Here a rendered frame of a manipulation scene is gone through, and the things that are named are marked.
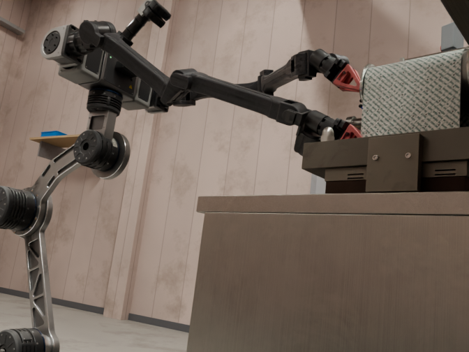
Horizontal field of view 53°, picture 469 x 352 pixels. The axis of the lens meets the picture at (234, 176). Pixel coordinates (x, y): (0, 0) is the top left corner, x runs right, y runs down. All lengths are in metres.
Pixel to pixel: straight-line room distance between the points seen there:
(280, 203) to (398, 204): 0.25
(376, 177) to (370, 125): 0.31
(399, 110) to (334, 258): 0.46
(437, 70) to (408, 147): 0.33
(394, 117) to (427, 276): 0.49
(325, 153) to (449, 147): 0.25
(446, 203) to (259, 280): 0.40
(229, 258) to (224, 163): 4.56
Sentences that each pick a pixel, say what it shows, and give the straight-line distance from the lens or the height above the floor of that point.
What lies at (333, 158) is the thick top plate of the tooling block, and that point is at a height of 0.99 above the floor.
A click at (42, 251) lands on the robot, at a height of 0.71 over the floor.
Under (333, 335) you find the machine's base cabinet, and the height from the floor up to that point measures 0.64.
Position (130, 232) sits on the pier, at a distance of 6.06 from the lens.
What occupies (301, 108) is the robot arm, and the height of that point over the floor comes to 1.19.
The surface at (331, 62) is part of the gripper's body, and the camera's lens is 1.42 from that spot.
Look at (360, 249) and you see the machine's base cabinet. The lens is 0.89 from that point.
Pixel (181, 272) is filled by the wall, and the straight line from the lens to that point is 5.67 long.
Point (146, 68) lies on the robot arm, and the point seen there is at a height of 1.34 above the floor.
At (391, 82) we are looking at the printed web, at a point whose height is 1.24.
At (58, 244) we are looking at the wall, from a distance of 7.24.
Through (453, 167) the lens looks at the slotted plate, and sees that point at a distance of 0.93.
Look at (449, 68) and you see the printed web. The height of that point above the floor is 1.24.
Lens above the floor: 0.73
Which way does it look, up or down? 12 degrees up
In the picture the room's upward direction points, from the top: 7 degrees clockwise
